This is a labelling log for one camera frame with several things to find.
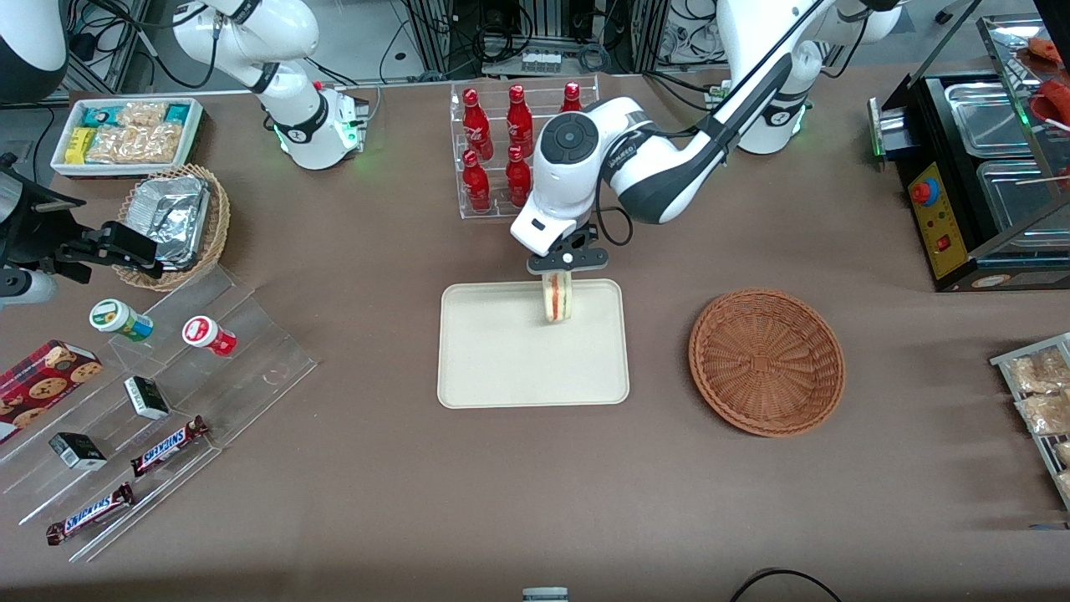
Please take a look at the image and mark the clear bag of crackers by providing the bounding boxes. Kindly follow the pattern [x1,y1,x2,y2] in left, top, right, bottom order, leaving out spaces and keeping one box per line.
[115,101,168,129]
[86,124,186,165]

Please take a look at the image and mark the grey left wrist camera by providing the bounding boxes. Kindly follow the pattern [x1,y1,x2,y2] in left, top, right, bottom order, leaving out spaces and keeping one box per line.
[527,246,609,275]

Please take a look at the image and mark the white plastic snack bin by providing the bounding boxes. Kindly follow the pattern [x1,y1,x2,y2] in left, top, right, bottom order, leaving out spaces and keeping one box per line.
[50,97,205,179]

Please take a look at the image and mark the black food warmer machine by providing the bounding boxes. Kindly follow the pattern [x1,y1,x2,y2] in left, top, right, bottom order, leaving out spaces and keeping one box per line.
[869,13,1070,293]

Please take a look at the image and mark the light tan wicker basket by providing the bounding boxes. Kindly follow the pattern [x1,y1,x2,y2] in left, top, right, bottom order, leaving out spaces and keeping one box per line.
[111,164,232,293]

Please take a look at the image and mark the clear acrylic step shelf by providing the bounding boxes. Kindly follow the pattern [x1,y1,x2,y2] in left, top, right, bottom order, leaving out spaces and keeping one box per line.
[0,264,319,564]

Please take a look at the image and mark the cream plastic tray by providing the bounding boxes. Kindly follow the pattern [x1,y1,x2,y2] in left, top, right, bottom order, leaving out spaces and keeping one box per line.
[437,278,630,410]

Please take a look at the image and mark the black cable loop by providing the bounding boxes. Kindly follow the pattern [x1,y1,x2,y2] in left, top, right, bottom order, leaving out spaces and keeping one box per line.
[730,568,843,602]

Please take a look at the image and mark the red food item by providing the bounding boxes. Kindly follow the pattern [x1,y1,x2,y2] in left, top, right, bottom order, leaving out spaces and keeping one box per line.
[1035,79,1070,128]
[1027,35,1070,66]

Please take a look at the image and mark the triangular sandwich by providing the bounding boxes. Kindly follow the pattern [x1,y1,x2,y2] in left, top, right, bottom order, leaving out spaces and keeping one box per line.
[542,272,576,325]

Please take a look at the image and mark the tray of packaged snacks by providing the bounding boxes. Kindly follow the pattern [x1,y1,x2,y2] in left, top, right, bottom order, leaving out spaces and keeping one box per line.
[990,332,1070,511]

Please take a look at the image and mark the red chocolate chip cookie box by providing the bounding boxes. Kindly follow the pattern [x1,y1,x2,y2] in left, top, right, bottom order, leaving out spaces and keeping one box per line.
[0,339,104,446]

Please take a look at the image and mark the silver foil wrapped package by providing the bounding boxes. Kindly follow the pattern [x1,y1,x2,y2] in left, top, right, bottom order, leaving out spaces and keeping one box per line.
[125,174,211,270]

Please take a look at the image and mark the red label jar white lid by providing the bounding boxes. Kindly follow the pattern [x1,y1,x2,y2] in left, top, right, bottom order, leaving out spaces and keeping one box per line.
[182,315,237,358]

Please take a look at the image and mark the brown wicker basket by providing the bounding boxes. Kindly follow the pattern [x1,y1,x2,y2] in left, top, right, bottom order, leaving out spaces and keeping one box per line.
[688,288,846,439]

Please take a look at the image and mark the stainless steel pan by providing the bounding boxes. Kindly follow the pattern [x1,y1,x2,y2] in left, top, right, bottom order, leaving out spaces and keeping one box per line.
[976,159,1070,233]
[945,82,1033,158]

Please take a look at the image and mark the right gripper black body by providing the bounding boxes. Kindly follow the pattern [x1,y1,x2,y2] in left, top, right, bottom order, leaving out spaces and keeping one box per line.
[0,191,89,273]

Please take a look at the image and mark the small black carton box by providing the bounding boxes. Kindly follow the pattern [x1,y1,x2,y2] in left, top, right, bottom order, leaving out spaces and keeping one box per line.
[48,431,108,471]
[124,375,171,421]

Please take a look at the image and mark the green label jar white lid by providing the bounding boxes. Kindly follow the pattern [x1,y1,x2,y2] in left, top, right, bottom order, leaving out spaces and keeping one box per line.
[89,298,155,343]

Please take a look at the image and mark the Snickers chocolate bar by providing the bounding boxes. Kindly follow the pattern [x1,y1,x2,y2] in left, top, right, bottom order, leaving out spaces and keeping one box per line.
[46,482,135,546]
[130,416,210,478]

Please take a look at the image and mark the clear acrylic bottle rack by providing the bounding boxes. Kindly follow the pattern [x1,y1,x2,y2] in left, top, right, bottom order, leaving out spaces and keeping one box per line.
[449,74,602,221]

